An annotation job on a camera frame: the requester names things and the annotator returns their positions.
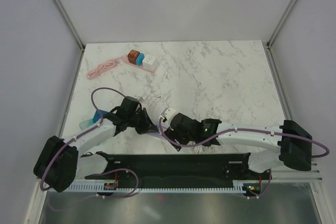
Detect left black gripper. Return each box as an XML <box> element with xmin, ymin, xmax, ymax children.
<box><xmin>127</xmin><ymin>108</ymin><xmax>159</xmax><ymax>134</ymax></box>

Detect purple power strip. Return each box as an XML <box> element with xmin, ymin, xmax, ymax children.
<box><xmin>147</xmin><ymin>128</ymin><xmax>167</xmax><ymax>141</ymax></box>

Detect blue cube plug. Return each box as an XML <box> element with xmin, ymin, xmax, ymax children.
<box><xmin>92</xmin><ymin>110</ymin><xmax>108</xmax><ymax>124</ymax></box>

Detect teal power strip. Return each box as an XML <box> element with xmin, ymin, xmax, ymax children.
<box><xmin>79</xmin><ymin>119</ymin><xmax>97</xmax><ymax>130</ymax></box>

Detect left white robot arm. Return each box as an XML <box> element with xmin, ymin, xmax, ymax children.
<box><xmin>33</xmin><ymin>97</ymin><xmax>158</xmax><ymax>193</ymax></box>

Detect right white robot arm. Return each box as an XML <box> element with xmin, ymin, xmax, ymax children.
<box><xmin>162</xmin><ymin>109</ymin><xmax>312</xmax><ymax>179</ymax></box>

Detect white cube plug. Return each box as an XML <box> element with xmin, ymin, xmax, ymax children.
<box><xmin>142</xmin><ymin>54</ymin><xmax>159</xmax><ymax>71</ymax></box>

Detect light blue plug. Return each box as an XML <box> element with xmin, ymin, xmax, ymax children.
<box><xmin>135</xmin><ymin>53</ymin><xmax>145</xmax><ymax>66</ymax></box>

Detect brown cube plug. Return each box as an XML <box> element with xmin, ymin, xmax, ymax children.
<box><xmin>127</xmin><ymin>49</ymin><xmax>140</xmax><ymax>65</ymax></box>

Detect pink power strip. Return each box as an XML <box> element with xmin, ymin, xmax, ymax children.
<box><xmin>122</xmin><ymin>56</ymin><xmax>159</xmax><ymax>73</ymax></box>

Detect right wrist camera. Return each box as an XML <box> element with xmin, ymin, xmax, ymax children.
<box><xmin>161</xmin><ymin>108</ymin><xmax>178</xmax><ymax>123</ymax></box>

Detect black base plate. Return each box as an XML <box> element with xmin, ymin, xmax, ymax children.
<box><xmin>85</xmin><ymin>154</ymin><xmax>270</xmax><ymax>188</ymax></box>

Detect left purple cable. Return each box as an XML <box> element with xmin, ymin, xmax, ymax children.
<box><xmin>39</xmin><ymin>87</ymin><xmax>132</xmax><ymax>190</ymax></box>

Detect pink braided cable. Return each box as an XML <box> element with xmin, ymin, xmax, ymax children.
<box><xmin>86</xmin><ymin>57</ymin><xmax>125</xmax><ymax>81</ymax></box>

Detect white cable duct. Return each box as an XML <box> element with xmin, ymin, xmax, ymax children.
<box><xmin>64</xmin><ymin>180</ymin><xmax>260</xmax><ymax>194</ymax></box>

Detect aluminium rail bar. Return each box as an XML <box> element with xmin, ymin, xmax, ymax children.
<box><xmin>272</xmin><ymin>163</ymin><xmax>322</xmax><ymax>183</ymax></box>

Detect left aluminium frame post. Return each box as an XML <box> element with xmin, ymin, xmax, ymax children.
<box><xmin>52</xmin><ymin>0</ymin><xmax>86</xmax><ymax>52</ymax></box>

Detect aluminium frame post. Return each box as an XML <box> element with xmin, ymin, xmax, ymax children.
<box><xmin>52</xmin><ymin>0</ymin><xmax>86</xmax><ymax>52</ymax></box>
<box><xmin>266</xmin><ymin>0</ymin><xmax>299</xmax><ymax>50</ymax></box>

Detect right aluminium frame post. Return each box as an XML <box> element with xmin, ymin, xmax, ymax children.
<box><xmin>266</xmin><ymin>0</ymin><xmax>299</xmax><ymax>50</ymax></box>

